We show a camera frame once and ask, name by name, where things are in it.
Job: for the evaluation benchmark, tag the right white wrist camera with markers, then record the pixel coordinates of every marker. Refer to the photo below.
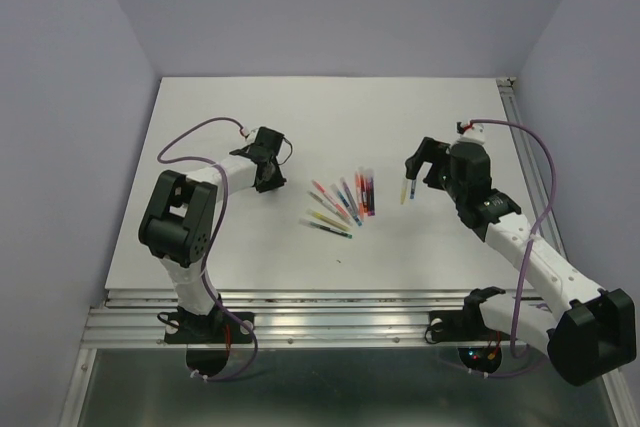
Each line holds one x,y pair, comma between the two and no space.
471,132

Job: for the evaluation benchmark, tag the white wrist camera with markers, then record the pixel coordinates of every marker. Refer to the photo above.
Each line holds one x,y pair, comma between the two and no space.
249,135
471,132

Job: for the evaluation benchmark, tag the yellow pen on table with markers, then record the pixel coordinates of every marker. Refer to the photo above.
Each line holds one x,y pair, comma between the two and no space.
328,220

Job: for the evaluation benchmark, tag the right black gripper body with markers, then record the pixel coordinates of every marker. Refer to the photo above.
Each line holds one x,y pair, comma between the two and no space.
451,191

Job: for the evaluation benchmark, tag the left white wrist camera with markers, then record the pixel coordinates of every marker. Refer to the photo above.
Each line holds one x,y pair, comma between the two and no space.
249,135

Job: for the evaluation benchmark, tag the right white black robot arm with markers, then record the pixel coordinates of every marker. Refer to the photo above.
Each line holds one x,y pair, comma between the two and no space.
583,329

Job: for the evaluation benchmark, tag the red pen with cap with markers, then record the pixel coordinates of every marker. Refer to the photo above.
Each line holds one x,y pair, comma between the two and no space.
370,193

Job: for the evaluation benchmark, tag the right side aluminium rail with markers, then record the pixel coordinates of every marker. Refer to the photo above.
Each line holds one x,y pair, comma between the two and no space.
526,148

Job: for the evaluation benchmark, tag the yellow highlighter pen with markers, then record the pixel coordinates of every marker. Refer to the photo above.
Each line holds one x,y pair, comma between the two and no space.
404,188

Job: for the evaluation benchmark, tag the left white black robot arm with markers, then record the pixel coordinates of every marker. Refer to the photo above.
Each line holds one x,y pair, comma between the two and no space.
182,220

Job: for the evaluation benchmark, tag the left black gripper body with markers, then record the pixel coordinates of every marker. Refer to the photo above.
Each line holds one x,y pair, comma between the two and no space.
275,179

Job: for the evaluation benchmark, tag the green tipped black pen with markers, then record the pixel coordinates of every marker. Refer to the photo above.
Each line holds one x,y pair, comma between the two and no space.
324,228

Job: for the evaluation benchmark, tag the aluminium rail frame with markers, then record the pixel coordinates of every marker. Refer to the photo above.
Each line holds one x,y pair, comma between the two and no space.
350,358

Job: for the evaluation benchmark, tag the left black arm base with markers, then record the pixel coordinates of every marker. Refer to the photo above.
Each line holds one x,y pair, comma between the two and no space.
208,339

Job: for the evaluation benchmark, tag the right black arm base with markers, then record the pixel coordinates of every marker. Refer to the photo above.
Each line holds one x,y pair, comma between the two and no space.
468,324

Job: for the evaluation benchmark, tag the pink pen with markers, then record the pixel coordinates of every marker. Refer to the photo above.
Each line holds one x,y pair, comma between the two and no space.
330,199

